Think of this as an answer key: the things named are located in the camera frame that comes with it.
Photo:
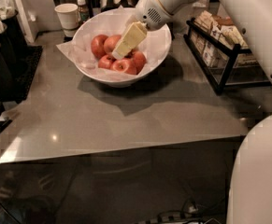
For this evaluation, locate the black container with napkins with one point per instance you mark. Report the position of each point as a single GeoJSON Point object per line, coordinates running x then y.
{"type": "Point", "coordinates": [12, 49]}

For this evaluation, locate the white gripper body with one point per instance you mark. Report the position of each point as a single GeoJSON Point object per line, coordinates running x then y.
{"type": "Point", "coordinates": [150, 10]}

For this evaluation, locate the front left small apple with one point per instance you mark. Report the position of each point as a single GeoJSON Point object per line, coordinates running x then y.
{"type": "Point", "coordinates": [105, 62]}

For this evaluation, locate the white bowl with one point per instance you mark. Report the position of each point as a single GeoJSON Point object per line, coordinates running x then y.
{"type": "Point", "coordinates": [154, 50]}

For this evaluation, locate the white paper cup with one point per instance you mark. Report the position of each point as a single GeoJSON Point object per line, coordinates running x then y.
{"type": "Point", "coordinates": [68, 15]}

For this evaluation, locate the black rubber mat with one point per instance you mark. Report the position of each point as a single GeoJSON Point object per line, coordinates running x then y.
{"type": "Point", "coordinates": [28, 65]}

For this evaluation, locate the small brown sauce bottle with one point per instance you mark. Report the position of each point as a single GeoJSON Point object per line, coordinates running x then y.
{"type": "Point", "coordinates": [83, 10]}

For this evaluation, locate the left red apple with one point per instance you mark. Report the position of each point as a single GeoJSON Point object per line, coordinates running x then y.
{"type": "Point", "coordinates": [97, 46]}

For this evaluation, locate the black wire condiment rack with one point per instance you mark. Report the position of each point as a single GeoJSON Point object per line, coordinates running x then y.
{"type": "Point", "coordinates": [224, 68]}

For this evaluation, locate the front centre red apple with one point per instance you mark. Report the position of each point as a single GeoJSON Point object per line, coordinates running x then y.
{"type": "Point", "coordinates": [125, 66]}

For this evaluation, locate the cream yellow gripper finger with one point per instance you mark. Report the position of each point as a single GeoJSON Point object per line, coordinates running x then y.
{"type": "Point", "coordinates": [134, 34]}

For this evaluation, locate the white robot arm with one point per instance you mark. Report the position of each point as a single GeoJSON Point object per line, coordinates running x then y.
{"type": "Point", "coordinates": [250, 194]}

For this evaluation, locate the large top red apple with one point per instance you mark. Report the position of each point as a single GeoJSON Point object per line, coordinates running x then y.
{"type": "Point", "coordinates": [110, 43]}

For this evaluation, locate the white paper bowl liner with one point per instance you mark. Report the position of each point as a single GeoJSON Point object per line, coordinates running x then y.
{"type": "Point", "coordinates": [104, 22]}

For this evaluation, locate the right red apple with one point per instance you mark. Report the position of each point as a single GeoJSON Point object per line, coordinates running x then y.
{"type": "Point", "coordinates": [138, 58]}

